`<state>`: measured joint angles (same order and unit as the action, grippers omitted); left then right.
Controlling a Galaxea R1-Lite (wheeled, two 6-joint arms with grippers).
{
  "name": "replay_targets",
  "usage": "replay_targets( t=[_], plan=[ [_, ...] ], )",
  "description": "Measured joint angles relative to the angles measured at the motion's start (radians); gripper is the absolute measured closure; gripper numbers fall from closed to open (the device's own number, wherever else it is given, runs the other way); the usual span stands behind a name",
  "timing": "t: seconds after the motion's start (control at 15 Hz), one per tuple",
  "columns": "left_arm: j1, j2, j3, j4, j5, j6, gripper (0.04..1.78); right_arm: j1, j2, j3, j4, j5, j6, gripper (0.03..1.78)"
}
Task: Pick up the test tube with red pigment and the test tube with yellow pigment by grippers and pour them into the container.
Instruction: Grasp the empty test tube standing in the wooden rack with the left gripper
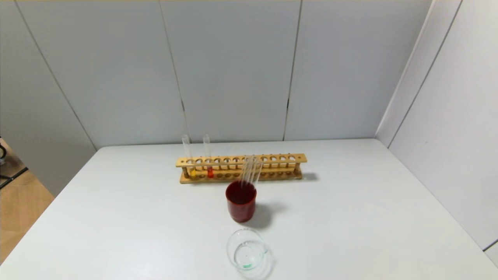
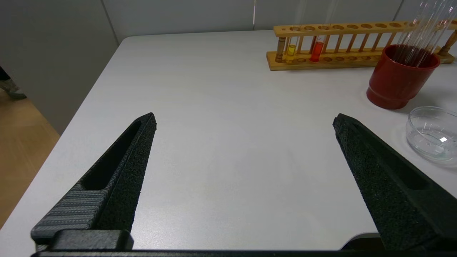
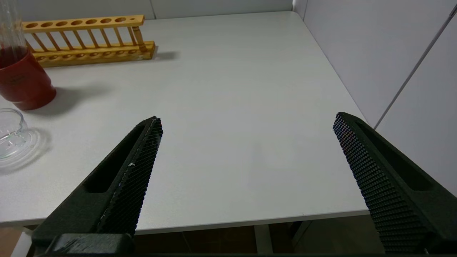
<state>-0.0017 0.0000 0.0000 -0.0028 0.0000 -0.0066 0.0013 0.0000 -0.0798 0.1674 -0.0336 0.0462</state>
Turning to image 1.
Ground test tube with red pigment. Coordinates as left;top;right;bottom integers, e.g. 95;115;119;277
203;134;215;179

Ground test tube with yellow pigment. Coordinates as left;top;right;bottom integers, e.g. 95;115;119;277
182;135;197;179

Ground wooden test tube rack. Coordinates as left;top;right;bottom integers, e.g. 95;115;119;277
175;153;308;184

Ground red plastic cup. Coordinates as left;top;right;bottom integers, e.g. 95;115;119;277
225;180;257;223

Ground clear glass beaker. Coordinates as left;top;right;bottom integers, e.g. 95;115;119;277
226;228;274;280

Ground black stand leg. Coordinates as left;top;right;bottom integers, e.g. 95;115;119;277
0;142;28;190

